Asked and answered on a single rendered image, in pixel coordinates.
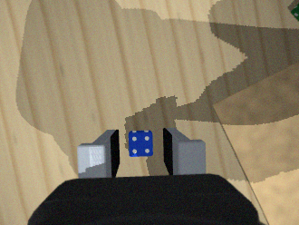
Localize tan mat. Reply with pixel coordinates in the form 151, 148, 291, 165
211, 61, 299, 225

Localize blue die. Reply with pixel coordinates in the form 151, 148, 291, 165
129, 131, 153, 157

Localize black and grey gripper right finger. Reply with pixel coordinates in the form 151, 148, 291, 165
163, 128, 206, 175

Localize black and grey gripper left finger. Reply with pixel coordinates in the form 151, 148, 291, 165
77, 130, 120, 179

